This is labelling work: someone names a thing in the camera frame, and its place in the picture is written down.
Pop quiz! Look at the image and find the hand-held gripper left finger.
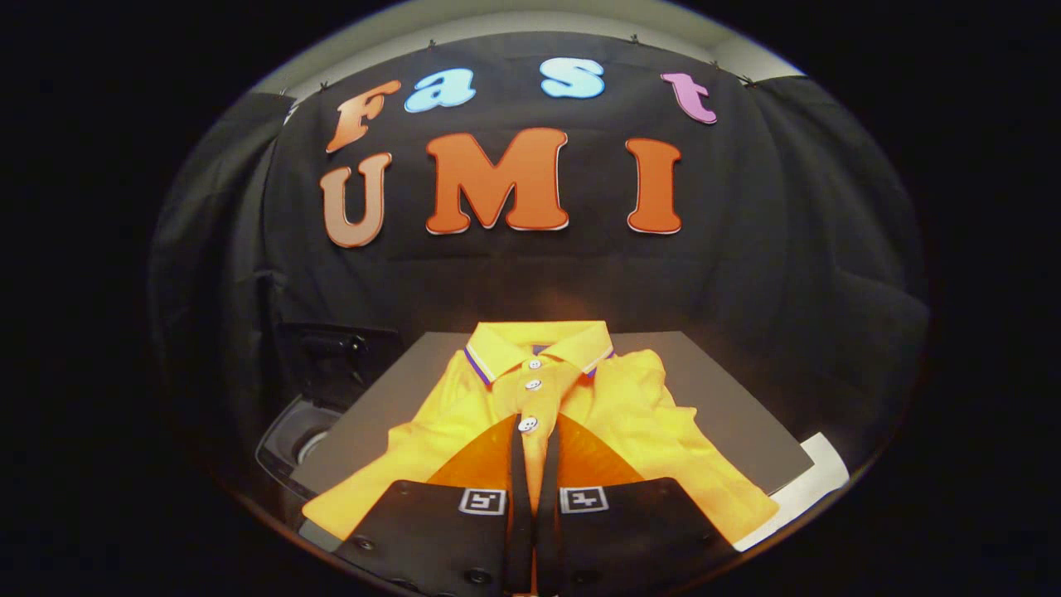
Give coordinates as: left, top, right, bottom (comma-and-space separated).
336, 413, 533, 597

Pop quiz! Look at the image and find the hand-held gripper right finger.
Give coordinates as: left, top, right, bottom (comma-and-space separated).
535, 413, 735, 597

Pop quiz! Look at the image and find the yellow polo shirt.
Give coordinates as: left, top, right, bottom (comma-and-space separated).
303, 321, 780, 548

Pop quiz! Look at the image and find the dark washing machine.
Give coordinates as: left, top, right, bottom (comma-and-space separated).
255, 396, 349, 498

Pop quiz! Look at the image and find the black backdrop cloth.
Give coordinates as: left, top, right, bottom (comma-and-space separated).
149, 33, 931, 498

